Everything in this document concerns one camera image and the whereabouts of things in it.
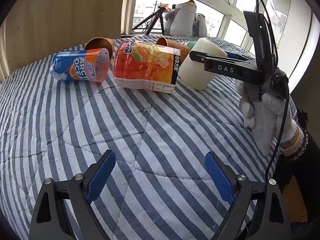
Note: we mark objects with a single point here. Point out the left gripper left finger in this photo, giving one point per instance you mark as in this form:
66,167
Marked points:
50,219

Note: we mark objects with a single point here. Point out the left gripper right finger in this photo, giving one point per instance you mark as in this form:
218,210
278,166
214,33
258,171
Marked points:
257,209

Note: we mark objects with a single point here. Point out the white plastic cup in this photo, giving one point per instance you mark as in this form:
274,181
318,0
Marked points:
191,71

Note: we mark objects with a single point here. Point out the orange patterned paper cup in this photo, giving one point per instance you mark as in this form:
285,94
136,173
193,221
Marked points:
184,50

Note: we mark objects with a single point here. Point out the right hand white glove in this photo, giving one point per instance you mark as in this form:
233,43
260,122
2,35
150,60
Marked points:
264,118

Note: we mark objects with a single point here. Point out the green thermos bottle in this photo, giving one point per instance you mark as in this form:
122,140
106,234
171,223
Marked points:
189,44

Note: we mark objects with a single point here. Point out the small grey penguin plush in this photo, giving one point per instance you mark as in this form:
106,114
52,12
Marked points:
199,26

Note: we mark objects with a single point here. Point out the large grey penguin plush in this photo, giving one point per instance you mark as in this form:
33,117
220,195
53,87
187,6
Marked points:
179,21

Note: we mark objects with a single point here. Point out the black tripod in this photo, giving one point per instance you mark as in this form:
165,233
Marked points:
148,24

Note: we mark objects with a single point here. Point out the orange tea drink bottle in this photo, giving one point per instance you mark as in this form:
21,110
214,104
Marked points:
142,65

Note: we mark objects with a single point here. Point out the blue striped quilt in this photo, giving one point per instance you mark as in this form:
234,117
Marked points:
159,187

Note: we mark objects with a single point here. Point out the blue orange drink bottle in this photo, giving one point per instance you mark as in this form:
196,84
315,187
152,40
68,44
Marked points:
84,65

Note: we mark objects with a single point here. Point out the wooden board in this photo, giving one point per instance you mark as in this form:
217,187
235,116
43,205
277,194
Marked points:
35,29

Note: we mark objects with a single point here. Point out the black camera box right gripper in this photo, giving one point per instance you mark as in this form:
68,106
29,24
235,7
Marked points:
258,29

